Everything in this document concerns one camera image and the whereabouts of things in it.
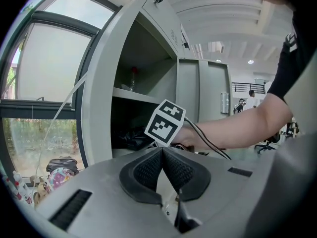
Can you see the grey locker door with latch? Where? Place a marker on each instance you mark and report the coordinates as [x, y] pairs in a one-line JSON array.
[[210, 90]]

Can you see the grey metal locker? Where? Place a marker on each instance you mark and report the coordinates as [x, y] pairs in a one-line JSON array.
[[101, 83]]

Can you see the person's black clothing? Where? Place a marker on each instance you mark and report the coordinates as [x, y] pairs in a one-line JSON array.
[[297, 58]]

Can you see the black window frame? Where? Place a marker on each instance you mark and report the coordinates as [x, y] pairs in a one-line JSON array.
[[37, 109]]

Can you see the pink patterned backpack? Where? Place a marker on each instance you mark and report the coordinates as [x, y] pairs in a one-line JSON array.
[[62, 178]]

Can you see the black office chair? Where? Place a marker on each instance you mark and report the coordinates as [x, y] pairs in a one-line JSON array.
[[268, 141]]

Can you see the white bottles with red labels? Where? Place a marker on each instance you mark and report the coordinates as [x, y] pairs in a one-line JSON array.
[[21, 187]]

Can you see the black bag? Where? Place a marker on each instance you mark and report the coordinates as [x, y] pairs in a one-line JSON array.
[[62, 163]]

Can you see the black metal railing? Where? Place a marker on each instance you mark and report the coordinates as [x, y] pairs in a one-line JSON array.
[[247, 87]]

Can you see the black-handled metal key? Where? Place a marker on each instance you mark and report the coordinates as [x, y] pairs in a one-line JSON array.
[[158, 0]]

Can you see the person's right forearm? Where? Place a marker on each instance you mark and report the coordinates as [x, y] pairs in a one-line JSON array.
[[242, 125]]

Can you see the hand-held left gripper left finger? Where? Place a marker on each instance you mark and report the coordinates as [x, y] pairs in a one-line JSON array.
[[104, 207]]

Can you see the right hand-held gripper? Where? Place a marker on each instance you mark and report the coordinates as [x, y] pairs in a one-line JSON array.
[[163, 125]]

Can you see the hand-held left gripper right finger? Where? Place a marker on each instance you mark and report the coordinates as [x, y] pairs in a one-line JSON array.
[[235, 195]]

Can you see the clear bottle red cap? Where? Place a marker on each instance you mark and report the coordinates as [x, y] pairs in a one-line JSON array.
[[134, 79]]

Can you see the brown cloth bag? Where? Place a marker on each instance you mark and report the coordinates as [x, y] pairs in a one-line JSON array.
[[40, 190]]

